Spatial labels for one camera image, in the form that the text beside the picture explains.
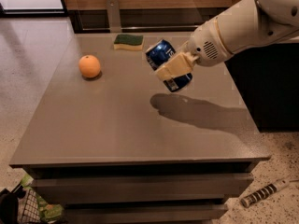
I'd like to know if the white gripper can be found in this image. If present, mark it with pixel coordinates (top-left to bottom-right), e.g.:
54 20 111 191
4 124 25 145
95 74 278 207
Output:
155 19 233 81

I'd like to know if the blue pepsi can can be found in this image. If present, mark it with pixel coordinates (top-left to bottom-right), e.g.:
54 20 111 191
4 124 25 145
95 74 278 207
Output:
146 39 192 92

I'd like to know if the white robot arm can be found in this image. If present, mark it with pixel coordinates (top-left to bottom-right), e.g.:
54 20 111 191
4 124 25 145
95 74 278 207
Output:
155 0 299 81

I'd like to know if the green yellow sponge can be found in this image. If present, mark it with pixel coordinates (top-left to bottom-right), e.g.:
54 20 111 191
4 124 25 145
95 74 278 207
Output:
113 34 144 51

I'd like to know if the orange fruit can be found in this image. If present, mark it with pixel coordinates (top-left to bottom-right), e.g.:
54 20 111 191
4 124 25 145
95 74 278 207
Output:
78 55 101 78

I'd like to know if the grey drawer cabinet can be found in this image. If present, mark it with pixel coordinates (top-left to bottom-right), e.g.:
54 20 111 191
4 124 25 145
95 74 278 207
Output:
11 34 270 211

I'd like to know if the upper grey drawer front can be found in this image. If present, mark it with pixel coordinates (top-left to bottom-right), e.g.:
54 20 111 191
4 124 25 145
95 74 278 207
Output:
32 173 253 204

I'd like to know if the grey drawer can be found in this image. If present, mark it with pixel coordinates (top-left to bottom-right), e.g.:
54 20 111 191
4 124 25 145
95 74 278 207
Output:
32 173 253 204
65 204 228 224

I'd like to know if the white power strip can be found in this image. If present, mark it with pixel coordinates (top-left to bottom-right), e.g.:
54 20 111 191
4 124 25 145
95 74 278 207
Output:
240 179 298 208

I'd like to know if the lower grey drawer front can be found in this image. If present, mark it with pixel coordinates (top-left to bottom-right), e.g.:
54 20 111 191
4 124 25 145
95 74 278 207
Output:
65 204 228 224

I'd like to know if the green snack bag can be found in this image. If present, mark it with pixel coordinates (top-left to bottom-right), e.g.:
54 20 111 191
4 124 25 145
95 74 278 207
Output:
18 175 64 224

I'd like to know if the black checkered bag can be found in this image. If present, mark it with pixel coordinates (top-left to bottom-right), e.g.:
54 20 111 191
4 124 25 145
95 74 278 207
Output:
0 185 40 224

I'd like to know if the left metal bracket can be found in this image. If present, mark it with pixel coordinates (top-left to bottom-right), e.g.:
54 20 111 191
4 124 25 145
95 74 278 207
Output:
106 0 121 33

